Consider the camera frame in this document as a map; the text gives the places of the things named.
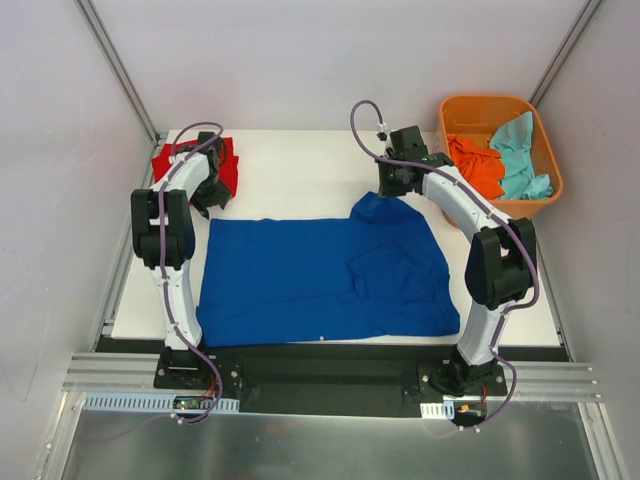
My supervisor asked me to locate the grey cable duct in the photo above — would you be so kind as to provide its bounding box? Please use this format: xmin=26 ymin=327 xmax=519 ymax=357
xmin=84 ymin=393 xmax=240 ymax=415
xmin=420 ymin=400 xmax=455 ymax=420

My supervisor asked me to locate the orange plastic bin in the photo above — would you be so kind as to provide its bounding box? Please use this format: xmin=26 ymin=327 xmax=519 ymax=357
xmin=432 ymin=94 xmax=565 ymax=229

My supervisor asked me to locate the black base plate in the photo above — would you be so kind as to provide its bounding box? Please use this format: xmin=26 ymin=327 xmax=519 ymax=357
xmin=94 ymin=337 xmax=511 ymax=416

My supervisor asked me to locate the folded red t shirt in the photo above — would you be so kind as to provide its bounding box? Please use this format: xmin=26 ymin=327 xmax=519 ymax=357
xmin=151 ymin=137 xmax=239 ymax=198

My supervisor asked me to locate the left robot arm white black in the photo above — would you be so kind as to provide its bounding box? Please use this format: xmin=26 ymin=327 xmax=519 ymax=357
xmin=130 ymin=122 xmax=224 ymax=389

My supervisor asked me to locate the left grey cable duct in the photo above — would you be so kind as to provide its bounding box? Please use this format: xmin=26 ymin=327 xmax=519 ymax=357
xmin=84 ymin=393 xmax=240 ymax=415

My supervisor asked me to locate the left aluminium frame post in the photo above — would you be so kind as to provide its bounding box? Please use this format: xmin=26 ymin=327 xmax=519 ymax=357
xmin=74 ymin=0 xmax=161 ymax=145

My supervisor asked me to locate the right grey cable duct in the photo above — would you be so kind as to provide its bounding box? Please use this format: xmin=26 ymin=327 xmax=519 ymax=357
xmin=420 ymin=400 xmax=455 ymax=420

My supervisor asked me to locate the orange t shirt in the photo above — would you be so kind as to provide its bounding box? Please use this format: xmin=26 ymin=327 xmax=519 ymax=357
xmin=447 ymin=135 xmax=505 ymax=200

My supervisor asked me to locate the teal t shirt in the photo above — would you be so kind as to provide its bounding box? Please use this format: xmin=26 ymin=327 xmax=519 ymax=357
xmin=489 ymin=111 xmax=553 ymax=200

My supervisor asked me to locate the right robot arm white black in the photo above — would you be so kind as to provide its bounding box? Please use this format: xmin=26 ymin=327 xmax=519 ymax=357
xmin=377 ymin=126 xmax=539 ymax=397

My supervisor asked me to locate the aluminium rail front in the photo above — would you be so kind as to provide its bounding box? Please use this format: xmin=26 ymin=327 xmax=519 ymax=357
xmin=62 ymin=352 xmax=605 ymax=403

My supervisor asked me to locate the blue t shirt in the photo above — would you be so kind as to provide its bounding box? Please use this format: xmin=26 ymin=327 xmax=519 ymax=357
xmin=196 ymin=193 xmax=460 ymax=348

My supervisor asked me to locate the right aluminium frame post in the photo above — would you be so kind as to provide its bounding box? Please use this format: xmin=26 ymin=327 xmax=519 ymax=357
xmin=529 ymin=0 xmax=606 ymax=108

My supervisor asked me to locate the aluminium frame post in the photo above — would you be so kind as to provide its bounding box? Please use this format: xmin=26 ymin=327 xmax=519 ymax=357
xmin=74 ymin=0 xmax=161 ymax=145
xmin=529 ymin=0 xmax=606 ymax=108

